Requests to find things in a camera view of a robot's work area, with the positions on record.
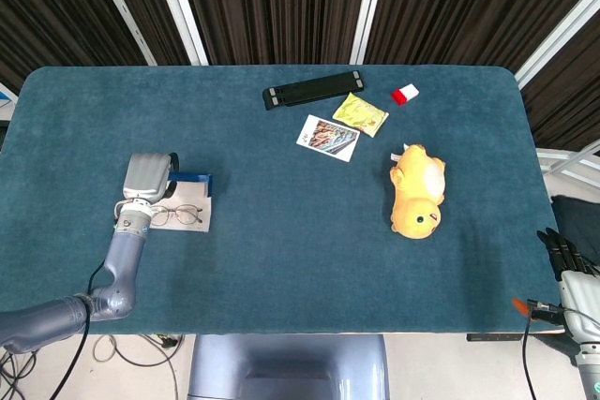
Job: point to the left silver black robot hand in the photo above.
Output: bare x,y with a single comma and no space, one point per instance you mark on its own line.
145,175

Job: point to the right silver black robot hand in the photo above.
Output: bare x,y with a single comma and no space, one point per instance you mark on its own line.
581,301

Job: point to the blue glasses case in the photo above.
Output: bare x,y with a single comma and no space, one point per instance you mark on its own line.
192,194

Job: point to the eyeglasses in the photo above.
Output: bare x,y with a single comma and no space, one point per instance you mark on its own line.
188,209

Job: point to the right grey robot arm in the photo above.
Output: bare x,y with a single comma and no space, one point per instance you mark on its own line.
589,372

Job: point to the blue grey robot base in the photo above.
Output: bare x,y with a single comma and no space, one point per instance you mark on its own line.
286,367

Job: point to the red and white small box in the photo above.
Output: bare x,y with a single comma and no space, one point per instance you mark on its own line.
405,94

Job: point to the dark seat cushion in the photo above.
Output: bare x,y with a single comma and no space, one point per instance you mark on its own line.
579,222

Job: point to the black table control panel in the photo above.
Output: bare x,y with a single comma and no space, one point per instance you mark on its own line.
494,337

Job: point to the white blue board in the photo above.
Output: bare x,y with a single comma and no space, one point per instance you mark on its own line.
7,102

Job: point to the blue table cloth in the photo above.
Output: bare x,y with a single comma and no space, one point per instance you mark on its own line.
300,269

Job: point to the white photo card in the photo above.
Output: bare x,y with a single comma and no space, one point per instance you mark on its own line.
328,137

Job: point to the black folding stand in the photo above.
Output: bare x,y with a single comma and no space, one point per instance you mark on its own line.
311,89

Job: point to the yellow chick plush toy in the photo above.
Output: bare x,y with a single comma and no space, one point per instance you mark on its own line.
415,194

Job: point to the yellow snack packet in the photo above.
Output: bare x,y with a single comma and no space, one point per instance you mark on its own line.
360,114

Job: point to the white metal frame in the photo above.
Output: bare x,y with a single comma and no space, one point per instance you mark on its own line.
567,163

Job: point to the white wall post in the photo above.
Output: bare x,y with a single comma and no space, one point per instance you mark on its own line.
180,9
558,39
369,9
123,9

